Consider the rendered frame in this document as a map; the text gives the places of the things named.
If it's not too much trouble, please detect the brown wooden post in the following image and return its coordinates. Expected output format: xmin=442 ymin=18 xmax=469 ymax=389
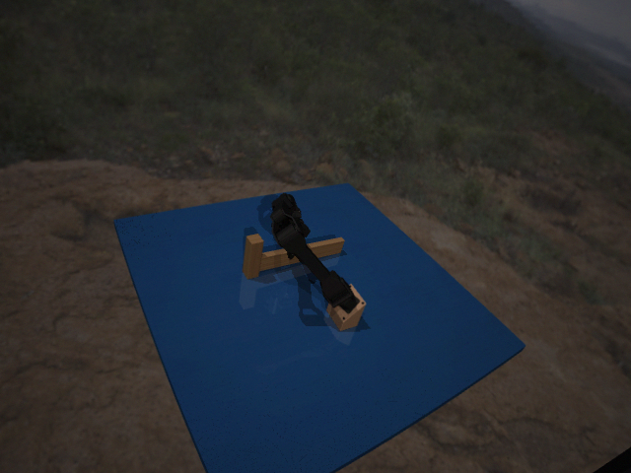
xmin=243 ymin=234 xmax=264 ymax=280

